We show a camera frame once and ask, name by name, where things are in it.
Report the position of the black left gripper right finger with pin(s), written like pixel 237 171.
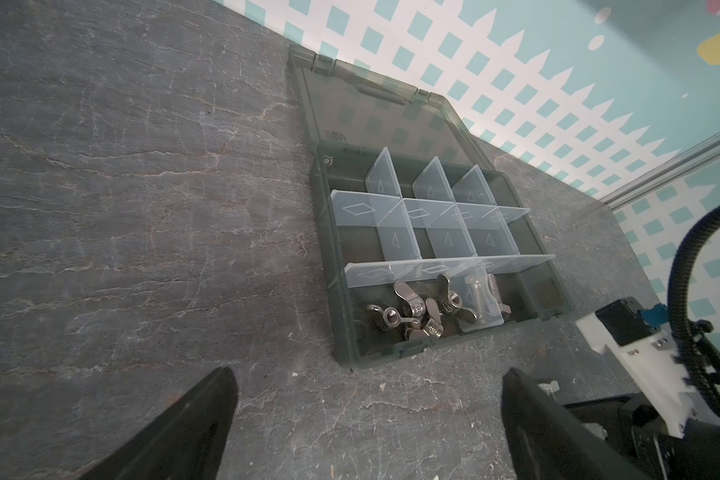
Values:
pixel 546 441

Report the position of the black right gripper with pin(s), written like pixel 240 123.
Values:
pixel 633 427

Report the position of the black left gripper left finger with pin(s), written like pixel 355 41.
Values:
pixel 186 441

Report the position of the silver wing nut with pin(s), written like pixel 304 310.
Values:
pixel 387 318
pixel 451 303
pixel 413 305

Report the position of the silver hex bolt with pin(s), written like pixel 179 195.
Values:
pixel 475 297

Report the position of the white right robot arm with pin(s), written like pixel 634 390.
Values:
pixel 636 337

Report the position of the green transparent compartment organizer box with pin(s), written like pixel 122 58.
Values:
pixel 401 191

